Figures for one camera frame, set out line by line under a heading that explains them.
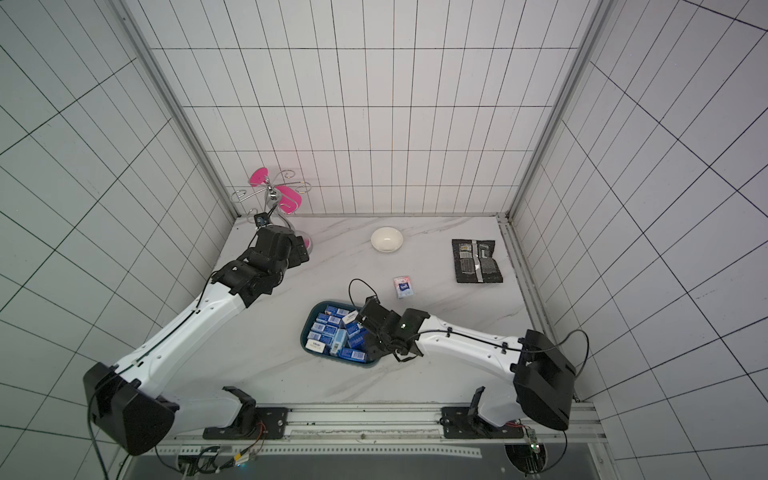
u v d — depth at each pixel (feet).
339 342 2.68
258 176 3.06
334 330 2.74
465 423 2.38
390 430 2.38
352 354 2.61
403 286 3.18
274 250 1.88
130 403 1.22
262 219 2.15
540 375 1.33
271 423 2.39
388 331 1.92
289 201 2.81
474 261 3.39
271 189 2.87
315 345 2.60
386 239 3.53
